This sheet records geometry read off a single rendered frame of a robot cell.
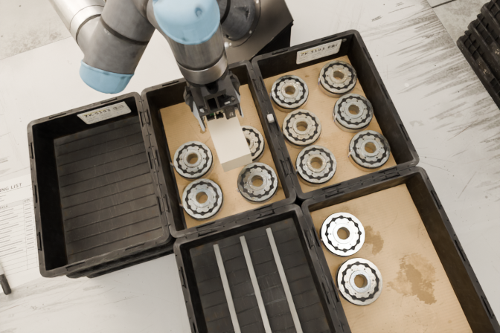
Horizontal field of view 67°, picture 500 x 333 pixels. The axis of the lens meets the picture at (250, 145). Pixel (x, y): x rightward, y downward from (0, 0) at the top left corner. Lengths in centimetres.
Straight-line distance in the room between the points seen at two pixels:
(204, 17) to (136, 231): 68
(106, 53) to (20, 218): 83
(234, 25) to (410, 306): 86
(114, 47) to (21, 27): 214
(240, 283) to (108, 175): 45
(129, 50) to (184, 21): 15
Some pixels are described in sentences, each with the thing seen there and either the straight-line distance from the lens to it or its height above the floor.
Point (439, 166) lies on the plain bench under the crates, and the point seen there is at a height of 70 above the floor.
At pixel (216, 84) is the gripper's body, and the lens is 59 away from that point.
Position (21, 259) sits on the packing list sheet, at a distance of 131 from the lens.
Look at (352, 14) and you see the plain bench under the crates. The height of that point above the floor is 70.
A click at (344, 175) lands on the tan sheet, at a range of 101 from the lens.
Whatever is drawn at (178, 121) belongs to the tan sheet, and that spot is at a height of 83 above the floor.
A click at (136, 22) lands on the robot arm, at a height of 137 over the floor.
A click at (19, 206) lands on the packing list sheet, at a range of 134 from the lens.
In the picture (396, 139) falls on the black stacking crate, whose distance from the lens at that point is 101.
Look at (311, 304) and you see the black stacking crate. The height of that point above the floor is 83.
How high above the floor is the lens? 179
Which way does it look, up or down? 70 degrees down
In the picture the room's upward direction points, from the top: 10 degrees counter-clockwise
